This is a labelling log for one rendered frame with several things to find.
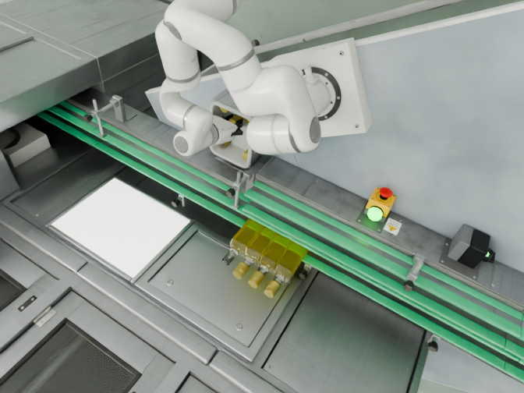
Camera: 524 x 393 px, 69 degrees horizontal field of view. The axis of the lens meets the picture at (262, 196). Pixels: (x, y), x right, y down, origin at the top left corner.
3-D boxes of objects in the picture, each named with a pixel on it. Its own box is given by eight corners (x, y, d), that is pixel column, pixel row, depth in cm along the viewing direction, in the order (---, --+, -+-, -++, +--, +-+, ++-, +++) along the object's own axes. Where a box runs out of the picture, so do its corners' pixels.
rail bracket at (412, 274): (411, 255, 116) (398, 287, 108) (421, 240, 111) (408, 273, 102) (424, 261, 115) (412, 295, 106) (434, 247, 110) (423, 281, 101)
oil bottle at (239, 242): (258, 214, 143) (225, 253, 129) (260, 203, 139) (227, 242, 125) (271, 221, 141) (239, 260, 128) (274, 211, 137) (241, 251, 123)
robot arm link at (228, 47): (269, 40, 78) (239, -34, 70) (228, 77, 72) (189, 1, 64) (226, 46, 88) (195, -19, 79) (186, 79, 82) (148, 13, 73)
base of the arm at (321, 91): (286, 67, 108) (260, 85, 97) (327, 57, 101) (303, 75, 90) (301, 118, 115) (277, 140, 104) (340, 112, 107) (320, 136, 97)
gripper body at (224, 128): (191, 138, 122) (211, 129, 131) (217, 151, 119) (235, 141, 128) (195, 116, 118) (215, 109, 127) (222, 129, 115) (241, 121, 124)
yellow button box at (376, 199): (369, 200, 128) (362, 213, 123) (377, 184, 122) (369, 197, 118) (390, 209, 126) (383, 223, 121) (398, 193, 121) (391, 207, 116)
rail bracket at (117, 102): (129, 114, 164) (87, 139, 150) (123, 79, 152) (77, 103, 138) (137, 118, 163) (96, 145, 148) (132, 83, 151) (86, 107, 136)
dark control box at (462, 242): (451, 238, 120) (446, 256, 115) (464, 222, 114) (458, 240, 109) (478, 250, 118) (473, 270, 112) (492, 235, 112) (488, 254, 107)
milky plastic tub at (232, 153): (222, 140, 148) (209, 151, 142) (224, 89, 132) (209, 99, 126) (260, 158, 143) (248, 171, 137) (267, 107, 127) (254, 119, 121)
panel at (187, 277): (115, 178, 163) (46, 229, 142) (114, 174, 161) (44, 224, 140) (300, 284, 138) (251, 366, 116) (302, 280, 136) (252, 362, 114)
